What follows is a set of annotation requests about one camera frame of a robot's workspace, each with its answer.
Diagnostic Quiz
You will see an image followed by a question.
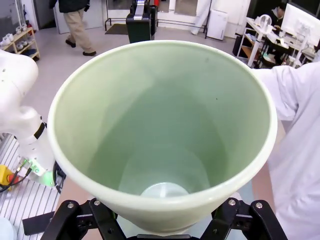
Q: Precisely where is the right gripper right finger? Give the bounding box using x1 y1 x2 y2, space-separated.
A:
199 197 288 240

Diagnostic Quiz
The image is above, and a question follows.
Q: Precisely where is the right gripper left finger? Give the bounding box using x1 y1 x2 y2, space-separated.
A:
39 197 128 240

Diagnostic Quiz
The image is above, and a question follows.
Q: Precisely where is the tall pale green cup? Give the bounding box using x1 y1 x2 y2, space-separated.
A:
46 39 278 235

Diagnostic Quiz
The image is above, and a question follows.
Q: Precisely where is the dark door mat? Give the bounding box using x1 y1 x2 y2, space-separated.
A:
104 23 129 35

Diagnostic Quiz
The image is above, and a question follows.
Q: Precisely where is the black flat plate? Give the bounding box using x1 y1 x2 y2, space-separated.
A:
21 211 55 236

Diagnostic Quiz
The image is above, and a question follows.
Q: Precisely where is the pale blue object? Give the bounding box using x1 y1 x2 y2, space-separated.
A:
0 216 18 240

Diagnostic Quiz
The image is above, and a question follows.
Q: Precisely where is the yellow emergency stop box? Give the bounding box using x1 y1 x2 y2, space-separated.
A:
0 164 14 192

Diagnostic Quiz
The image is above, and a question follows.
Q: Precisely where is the person in white coat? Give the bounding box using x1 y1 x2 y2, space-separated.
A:
249 61 320 240

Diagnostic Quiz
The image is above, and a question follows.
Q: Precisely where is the cluttered office desk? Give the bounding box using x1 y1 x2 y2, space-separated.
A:
234 17 320 70

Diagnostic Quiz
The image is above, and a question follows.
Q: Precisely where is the wooden shoe shelf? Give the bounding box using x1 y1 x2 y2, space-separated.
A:
0 23 41 62

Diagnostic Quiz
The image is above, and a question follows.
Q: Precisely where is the walking person in khaki trousers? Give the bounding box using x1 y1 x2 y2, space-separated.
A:
48 0 97 57

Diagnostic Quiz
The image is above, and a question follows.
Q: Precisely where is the white air purifier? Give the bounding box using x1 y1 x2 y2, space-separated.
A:
207 9 229 40

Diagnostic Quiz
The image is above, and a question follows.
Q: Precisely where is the black floor machine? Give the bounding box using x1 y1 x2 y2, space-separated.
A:
125 0 159 45

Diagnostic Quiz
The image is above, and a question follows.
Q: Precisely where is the seated person at desk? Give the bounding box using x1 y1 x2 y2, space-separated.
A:
269 2 288 28

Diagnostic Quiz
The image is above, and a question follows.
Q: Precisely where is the white hanging cloth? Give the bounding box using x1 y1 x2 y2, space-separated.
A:
191 0 213 35

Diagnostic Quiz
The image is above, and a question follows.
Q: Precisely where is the white computer monitor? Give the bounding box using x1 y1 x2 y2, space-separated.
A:
281 2 320 47

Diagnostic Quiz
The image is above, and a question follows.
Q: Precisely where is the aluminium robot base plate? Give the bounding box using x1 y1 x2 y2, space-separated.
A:
0 132 62 240

